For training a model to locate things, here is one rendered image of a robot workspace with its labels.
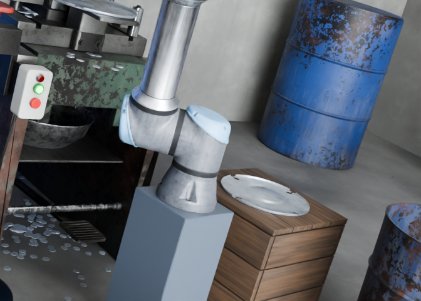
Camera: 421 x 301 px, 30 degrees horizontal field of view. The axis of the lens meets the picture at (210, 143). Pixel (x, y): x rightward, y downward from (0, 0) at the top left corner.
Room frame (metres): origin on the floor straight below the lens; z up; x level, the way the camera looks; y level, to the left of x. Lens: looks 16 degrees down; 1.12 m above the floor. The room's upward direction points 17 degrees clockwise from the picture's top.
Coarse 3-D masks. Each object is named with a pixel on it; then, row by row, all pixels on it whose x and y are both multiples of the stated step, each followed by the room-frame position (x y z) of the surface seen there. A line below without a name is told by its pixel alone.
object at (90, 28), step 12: (72, 12) 2.26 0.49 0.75; (84, 12) 2.18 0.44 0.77; (72, 24) 2.25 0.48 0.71; (84, 24) 2.23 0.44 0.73; (96, 24) 2.26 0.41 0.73; (132, 24) 2.20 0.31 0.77; (84, 36) 2.24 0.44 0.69; (96, 36) 2.27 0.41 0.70; (72, 48) 2.23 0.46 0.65; (84, 48) 2.25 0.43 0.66; (96, 48) 2.28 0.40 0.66
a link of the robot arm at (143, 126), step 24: (168, 0) 1.71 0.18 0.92; (192, 0) 1.69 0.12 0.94; (168, 24) 1.72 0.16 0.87; (192, 24) 1.74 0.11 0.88; (168, 48) 1.73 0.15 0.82; (144, 72) 1.77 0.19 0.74; (168, 72) 1.74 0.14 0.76; (144, 96) 1.76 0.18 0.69; (168, 96) 1.77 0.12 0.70; (120, 120) 1.76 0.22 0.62; (144, 120) 1.75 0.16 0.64; (168, 120) 1.77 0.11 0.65; (144, 144) 1.78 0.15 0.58; (168, 144) 1.77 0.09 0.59
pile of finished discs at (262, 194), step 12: (228, 180) 2.38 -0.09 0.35; (240, 180) 2.42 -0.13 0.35; (252, 180) 2.46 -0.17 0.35; (264, 180) 2.49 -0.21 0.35; (228, 192) 2.26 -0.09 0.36; (240, 192) 2.30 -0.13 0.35; (252, 192) 2.32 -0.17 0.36; (264, 192) 2.35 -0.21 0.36; (276, 192) 2.39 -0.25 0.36; (252, 204) 2.23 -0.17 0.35; (264, 204) 2.26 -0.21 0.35; (276, 204) 2.29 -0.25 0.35; (288, 204) 2.32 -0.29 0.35; (300, 204) 2.36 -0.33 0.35
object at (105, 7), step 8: (56, 0) 2.16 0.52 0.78; (64, 0) 2.21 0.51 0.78; (72, 0) 2.24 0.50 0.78; (80, 0) 2.26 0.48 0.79; (88, 0) 2.31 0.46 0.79; (96, 0) 2.40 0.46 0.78; (104, 0) 2.44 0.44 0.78; (80, 8) 2.15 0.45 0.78; (88, 8) 2.20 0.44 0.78; (96, 8) 2.24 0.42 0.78; (104, 8) 2.26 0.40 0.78; (112, 8) 2.33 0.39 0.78; (120, 8) 2.37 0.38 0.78; (128, 8) 2.40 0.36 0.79; (112, 16) 2.19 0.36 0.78; (120, 16) 2.20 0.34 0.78; (128, 16) 2.23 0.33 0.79; (136, 16) 2.28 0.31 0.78
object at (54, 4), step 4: (44, 0) 2.33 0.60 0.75; (48, 0) 2.31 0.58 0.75; (52, 0) 2.30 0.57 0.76; (48, 4) 2.31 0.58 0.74; (52, 4) 2.30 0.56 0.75; (56, 4) 2.31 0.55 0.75; (60, 4) 2.32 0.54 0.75; (64, 4) 2.33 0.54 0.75; (56, 8) 2.31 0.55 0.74; (60, 8) 2.32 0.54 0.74; (64, 8) 2.33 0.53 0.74; (68, 8) 2.34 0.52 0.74
